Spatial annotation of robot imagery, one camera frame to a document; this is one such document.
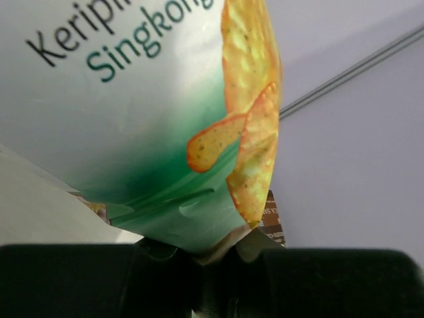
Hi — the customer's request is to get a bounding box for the green Chuba chips bag small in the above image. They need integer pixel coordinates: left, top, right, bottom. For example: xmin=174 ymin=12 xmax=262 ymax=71
xmin=1 ymin=1 xmax=283 ymax=258

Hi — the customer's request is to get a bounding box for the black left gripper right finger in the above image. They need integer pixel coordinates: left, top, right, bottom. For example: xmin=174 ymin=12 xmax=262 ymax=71
xmin=205 ymin=248 xmax=423 ymax=317

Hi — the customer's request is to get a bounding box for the right aluminium frame post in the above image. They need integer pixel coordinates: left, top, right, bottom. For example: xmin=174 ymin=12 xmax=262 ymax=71
xmin=279 ymin=24 xmax=424 ymax=121

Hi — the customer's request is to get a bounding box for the white two-tier wooden shelf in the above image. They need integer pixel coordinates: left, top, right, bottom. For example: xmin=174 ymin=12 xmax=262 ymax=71
xmin=1 ymin=146 xmax=142 ymax=244

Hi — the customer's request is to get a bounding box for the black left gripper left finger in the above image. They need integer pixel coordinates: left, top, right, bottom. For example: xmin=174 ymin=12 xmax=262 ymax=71
xmin=1 ymin=243 xmax=202 ymax=317

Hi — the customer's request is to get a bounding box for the brown Kettle sea salt bag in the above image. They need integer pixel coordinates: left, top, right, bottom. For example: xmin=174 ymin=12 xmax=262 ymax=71
xmin=258 ymin=190 xmax=286 ymax=248

